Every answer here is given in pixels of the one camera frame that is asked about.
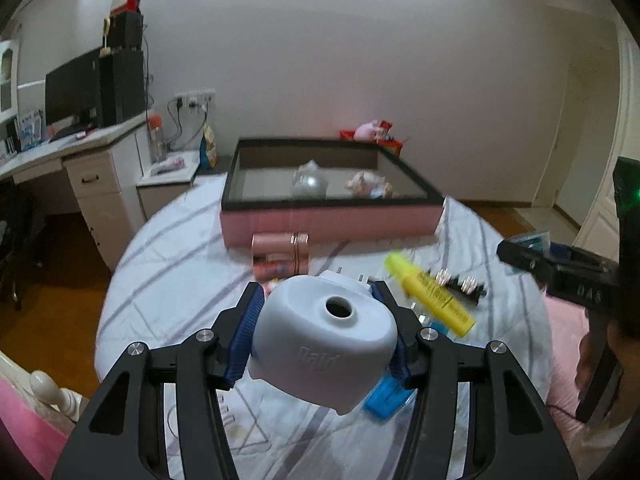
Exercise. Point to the white plug-in repellent device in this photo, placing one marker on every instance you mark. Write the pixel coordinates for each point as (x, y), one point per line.
(310, 355)

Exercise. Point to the black computer tower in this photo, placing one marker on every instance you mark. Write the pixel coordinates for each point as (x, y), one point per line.
(122, 87)

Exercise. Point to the blue plastic tube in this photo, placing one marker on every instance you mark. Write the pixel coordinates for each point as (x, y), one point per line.
(385, 400)

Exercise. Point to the pink box with black rim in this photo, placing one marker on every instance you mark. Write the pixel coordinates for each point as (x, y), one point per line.
(325, 225)

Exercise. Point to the white striped bedsheet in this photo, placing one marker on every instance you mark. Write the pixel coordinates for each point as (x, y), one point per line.
(165, 270)

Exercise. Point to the white bed frame post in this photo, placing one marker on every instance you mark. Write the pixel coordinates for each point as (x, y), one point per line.
(45, 385)

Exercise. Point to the yellow highlighter pen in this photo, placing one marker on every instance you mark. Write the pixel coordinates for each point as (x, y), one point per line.
(435, 297)

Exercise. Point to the snack bag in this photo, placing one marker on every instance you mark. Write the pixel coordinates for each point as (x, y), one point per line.
(209, 147)

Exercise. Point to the water bottle with red cap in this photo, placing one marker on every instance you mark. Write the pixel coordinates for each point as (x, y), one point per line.
(157, 140)

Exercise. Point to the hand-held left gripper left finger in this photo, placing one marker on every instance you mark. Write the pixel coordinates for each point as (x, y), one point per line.
(250, 330)

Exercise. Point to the red storage crate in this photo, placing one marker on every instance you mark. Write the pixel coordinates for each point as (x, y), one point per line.
(395, 147)

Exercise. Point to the white wall outlet strip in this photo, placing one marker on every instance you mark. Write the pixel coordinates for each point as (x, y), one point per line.
(200, 95)

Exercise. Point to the rose gold cosmetic tube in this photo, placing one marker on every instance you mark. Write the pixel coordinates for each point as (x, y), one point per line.
(280, 247)

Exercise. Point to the pink quilt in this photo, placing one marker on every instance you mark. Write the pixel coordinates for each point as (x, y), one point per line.
(565, 350)

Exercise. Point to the white desk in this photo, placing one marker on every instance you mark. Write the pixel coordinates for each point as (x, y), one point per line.
(100, 170)

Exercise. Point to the white nightstand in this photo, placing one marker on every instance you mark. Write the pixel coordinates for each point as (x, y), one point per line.
(165, 195)

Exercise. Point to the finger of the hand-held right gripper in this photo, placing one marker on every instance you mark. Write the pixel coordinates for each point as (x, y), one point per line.
(525, 262)

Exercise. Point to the pink plush toy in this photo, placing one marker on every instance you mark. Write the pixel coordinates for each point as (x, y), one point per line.
(367, 130)

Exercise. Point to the pink cloth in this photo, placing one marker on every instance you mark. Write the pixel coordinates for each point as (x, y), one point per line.
(25, 425)

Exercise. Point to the black monitor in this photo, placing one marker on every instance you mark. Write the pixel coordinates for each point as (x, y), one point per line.
(72, 85)

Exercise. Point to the pearly white round figurine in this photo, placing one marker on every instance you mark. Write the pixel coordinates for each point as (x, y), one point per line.
(310, 185)

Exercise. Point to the black speaker box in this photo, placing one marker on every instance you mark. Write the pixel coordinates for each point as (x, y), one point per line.
(125, 32)

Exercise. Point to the person's right hand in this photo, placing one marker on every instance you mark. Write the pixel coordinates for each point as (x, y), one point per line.
(584, 365)

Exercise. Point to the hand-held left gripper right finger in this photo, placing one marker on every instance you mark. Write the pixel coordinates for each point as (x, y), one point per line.
(399, 367)

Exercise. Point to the white door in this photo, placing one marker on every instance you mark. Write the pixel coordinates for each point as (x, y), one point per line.
(605, 200)

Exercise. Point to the white glass-door cabinet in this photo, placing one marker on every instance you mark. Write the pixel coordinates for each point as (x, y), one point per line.
(7, 75)

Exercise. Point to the black office chair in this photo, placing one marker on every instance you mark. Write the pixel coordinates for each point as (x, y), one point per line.
(20, 240)

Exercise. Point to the blue white box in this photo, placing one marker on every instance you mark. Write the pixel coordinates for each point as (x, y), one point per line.
(31, 130)

